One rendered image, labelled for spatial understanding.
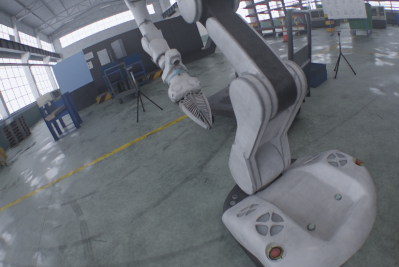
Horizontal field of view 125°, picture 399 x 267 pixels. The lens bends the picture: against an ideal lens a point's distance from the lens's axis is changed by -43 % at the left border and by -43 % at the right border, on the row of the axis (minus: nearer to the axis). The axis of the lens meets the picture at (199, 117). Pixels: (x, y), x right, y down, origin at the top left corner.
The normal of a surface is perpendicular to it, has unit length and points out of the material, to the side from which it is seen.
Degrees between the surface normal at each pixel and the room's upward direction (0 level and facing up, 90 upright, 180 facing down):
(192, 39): 86
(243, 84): 73
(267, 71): 47
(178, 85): 41
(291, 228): 0
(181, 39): 86
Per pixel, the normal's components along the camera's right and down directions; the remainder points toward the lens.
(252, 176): 0.38, 0.12
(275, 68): 0.11, -0.39
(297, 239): -0.28, -0.87
